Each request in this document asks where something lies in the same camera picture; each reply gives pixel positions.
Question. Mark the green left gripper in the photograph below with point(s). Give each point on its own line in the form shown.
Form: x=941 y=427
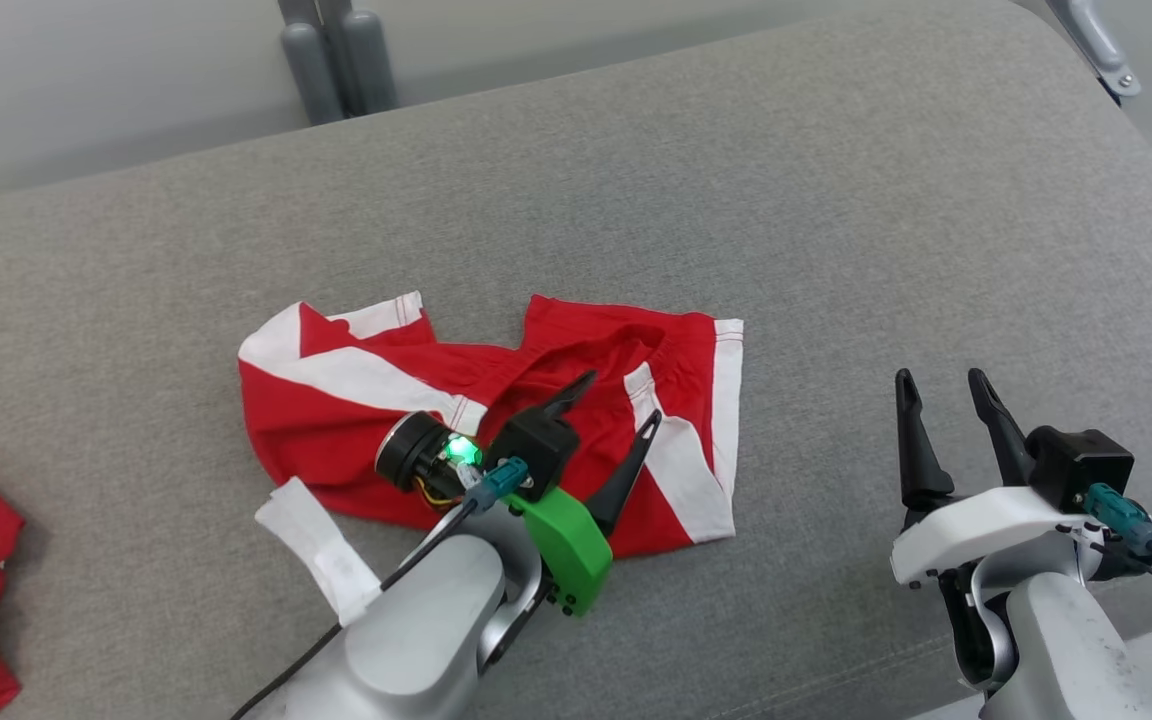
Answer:
x=571 y=555

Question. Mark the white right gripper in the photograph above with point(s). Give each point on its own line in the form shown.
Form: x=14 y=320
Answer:
x=986 y=525

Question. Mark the red shorts with white stripes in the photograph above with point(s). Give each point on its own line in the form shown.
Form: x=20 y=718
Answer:
x=336 y=440

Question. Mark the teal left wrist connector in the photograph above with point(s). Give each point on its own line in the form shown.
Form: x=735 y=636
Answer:
x=498 y=482

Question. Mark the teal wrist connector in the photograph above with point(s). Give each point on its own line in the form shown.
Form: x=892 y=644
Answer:
x=1121 y=520
x=498 y=482

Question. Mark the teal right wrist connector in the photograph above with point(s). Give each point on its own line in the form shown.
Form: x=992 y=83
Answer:
x=1121 y=520

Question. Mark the black left wrist motor cylinder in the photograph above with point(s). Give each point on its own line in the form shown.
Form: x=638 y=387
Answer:
x=411 y=455

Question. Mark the white tape tag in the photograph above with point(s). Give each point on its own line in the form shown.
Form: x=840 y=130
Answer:
x=321 y=550

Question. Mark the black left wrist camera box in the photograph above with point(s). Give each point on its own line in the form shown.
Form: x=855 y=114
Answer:
x=536 y=450

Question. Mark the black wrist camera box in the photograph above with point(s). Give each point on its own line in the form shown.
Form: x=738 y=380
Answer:
x=536 y=450
x=1081 y=465

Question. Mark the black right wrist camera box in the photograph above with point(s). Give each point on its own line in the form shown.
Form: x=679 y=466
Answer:
x=1081 y=465

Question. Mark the grey metal bracket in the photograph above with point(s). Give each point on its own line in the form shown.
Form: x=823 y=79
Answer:
x=1101 y=50

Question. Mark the grey partition post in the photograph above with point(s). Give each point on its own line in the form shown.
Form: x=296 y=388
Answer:
x=366 y=60
x=311 y=70

